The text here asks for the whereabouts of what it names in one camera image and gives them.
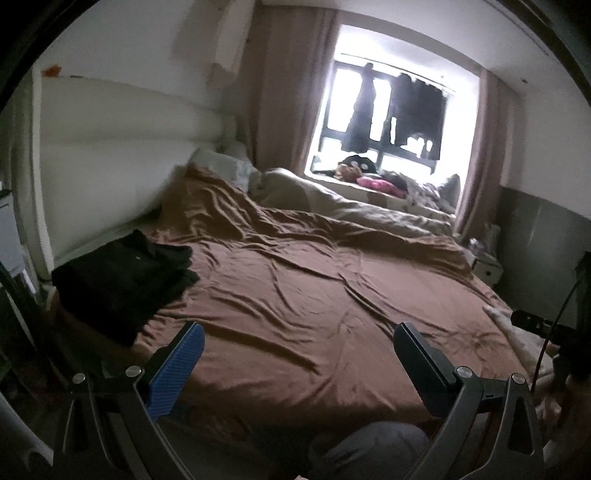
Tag white bedside cabinet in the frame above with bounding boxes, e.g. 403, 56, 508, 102
464, 238, 504, 287

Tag dark hanging shirts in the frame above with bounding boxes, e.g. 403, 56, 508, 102
381, 73, 447, 161

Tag patterned grey trouser legs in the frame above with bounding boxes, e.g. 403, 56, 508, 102
308, 421, 431, 479

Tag black round plush toy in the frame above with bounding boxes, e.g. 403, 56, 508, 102
339, 155, 378, 174

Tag white padded headboard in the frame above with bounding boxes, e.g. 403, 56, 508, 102
29, 77, 238, 278

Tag left brown curtain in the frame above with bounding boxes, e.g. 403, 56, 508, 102
240, 3, 342, 174

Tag right brown curtain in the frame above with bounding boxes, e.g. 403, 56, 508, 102
455, 69, 519, 244

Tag person's right hand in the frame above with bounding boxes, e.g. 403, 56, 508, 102
543, 375, 590, 467

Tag light grey pillow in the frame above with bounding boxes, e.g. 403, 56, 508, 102
190, 141, 262, 193

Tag grey nightstand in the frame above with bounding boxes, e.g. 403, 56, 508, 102
0, 189, 25, 277

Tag brown duvet cover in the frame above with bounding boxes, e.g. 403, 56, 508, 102
132, 166, 524, 426

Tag black garment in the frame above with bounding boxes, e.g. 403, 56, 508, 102
51, 230, 199, 360

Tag pink cloth on sill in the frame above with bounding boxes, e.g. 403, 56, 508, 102
356, 177, 407, 199

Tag dark hanging trousers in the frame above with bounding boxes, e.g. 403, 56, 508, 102
342, 63, 376, 153

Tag brown curtain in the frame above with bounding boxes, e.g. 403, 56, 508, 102
455, 69, 519, 244
240, 3, 342, 174

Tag pile of clothes on sill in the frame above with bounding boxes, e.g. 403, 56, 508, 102
392, 174, 461, 215

